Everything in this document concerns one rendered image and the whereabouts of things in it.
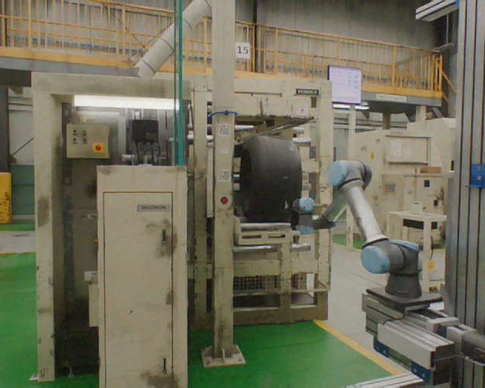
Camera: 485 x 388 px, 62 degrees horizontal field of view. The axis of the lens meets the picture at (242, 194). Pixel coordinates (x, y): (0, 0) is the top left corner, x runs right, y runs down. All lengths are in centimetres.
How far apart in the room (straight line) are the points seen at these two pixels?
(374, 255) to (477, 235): 39
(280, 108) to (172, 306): 164
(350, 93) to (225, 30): 415
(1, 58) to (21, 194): 446
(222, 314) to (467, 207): 163
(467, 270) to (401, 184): 506
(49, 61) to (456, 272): 703
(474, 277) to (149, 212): 138
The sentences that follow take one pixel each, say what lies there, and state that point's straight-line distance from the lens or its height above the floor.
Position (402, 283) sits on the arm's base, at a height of 77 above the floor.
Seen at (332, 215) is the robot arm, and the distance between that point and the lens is 216.
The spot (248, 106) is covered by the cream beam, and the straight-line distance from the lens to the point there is 293.
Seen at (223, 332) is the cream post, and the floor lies 19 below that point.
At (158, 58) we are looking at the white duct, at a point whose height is 201.
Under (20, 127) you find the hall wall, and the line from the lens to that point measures 1156.
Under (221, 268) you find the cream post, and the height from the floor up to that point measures 62.
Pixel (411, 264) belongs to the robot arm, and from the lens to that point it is 187.
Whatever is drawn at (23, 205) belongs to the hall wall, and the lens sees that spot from 1146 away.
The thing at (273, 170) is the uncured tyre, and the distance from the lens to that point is 246.
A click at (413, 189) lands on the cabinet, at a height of 99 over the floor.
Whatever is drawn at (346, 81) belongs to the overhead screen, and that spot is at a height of 266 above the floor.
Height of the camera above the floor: 124
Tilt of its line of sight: 3 degrees down
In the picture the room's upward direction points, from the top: straight up
